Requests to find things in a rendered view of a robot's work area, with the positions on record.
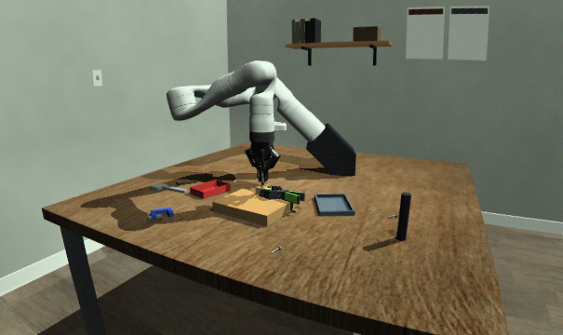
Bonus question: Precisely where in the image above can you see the red open tray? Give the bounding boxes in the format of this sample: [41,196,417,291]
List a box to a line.
[190,180,230,199]

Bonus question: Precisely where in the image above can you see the black cylinder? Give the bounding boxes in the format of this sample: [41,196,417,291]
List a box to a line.
[396,193,411,241]

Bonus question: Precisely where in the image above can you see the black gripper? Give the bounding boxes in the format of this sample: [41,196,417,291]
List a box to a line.
[245,131,281,182]

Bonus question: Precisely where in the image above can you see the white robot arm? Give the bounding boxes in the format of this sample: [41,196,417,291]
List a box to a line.
[167,60,325,142]

